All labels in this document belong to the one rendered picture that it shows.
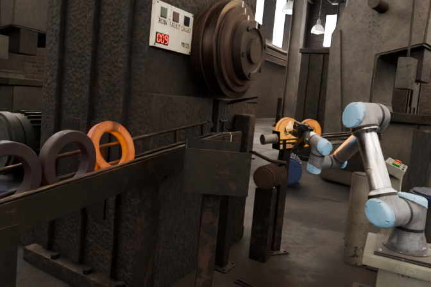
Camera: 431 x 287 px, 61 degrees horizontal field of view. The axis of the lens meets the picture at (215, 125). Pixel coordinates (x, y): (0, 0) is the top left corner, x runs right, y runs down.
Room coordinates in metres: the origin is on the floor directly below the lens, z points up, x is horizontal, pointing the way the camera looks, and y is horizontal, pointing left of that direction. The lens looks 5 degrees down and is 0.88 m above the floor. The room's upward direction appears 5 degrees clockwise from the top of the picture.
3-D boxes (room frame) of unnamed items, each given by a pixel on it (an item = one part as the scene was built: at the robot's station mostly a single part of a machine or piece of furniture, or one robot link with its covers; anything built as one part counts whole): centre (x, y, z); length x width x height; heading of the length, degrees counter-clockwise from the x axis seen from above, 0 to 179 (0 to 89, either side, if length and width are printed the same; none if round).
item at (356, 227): (2.08, -0.87, 0.26); 0.12 x 0.12 x 0.52
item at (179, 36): (1.58, 0.22, 1.15); 0.26 x 0.02 x 0.18; 150
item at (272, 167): (2.03, -0.33, 0.27); 0.22 x 0.13 x 0.53; 150
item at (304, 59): (5.81, -1.70, 0.88); 1.71 x 0.92 x 1.76; 150
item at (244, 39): (1.77, -0.13, 1.11); 0.28 x 0.06 x 0.28; 150
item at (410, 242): (1.52, -0.86, 0.37); 0.15 x 0.15 x 0.10
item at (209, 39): (1.82, -0.05, 1.11); 0.47 x 0.06 x 0.47; 150
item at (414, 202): (1.52, -0.85, 0.49); 0.13 x 0.12 x 0.14; 114
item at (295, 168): (3.97, -0.82, 0.17); 0.57 x 0.31 x 0.34; 170
